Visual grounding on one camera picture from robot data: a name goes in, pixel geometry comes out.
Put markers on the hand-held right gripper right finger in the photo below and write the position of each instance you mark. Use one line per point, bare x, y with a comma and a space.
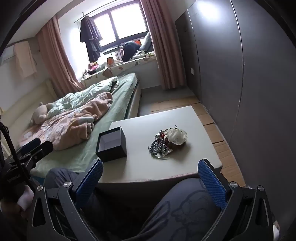
211, 185

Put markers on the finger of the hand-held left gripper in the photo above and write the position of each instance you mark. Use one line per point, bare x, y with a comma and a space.
42, 150
29, 144

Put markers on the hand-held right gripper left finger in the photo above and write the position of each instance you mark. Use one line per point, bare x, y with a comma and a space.
89, 178

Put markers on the black jewelry box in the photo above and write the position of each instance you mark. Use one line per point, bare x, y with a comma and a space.
115, 150

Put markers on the white flower hair accessory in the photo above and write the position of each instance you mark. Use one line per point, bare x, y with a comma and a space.
177, 136

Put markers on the white square table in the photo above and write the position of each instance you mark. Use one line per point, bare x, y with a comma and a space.
185, 166

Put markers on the beige plush toy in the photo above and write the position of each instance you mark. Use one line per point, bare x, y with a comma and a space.
40, 113

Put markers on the cream bed headboard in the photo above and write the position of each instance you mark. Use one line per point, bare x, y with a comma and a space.
20, 109

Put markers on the pink fleece blanket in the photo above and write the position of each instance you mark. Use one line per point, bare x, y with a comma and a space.
69, 125

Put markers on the green printed quilt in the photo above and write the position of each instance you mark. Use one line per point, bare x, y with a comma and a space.
92, 91

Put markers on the bed with green sheet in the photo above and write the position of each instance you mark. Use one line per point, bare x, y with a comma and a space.
115, 104

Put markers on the beige hanging towel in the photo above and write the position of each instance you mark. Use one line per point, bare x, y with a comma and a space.
24, 60

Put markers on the pink curtain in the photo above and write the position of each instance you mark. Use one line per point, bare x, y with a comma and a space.
60, 58
166, 46

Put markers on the pink toys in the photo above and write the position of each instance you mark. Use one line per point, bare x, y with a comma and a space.
93, 66

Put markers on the orange paper bag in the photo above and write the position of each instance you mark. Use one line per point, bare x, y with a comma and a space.
110, 61

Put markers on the printed window seat cushion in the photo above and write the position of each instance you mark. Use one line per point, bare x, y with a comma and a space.
120, 67

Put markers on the grey wardrobe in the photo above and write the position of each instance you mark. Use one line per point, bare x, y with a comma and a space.
231, 69

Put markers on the hanging dark clothes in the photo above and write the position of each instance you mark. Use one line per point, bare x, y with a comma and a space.
91, 37

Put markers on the dark bag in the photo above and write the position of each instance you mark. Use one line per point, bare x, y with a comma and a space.
130, 51

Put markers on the printed pillow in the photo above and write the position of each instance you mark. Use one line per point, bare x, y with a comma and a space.
139, 54

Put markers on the grey pillow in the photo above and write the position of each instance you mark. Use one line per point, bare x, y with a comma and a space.
146, 42

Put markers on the dark framed window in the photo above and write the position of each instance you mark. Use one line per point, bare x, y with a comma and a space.
126, 23

